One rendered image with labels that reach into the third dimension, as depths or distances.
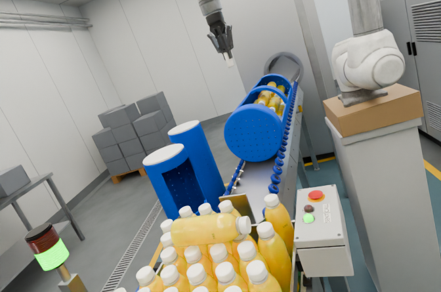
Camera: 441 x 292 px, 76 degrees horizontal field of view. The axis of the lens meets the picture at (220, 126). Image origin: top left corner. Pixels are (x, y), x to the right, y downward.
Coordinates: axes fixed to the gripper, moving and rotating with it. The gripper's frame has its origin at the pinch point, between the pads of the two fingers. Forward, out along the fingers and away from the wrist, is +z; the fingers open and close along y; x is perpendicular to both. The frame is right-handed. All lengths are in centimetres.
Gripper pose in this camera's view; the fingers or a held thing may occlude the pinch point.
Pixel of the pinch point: (228, 59)
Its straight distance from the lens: 129.2
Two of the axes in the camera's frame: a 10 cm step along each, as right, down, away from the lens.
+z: 3.4, 9.1, 2.5
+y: -7.6, 1.1, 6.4
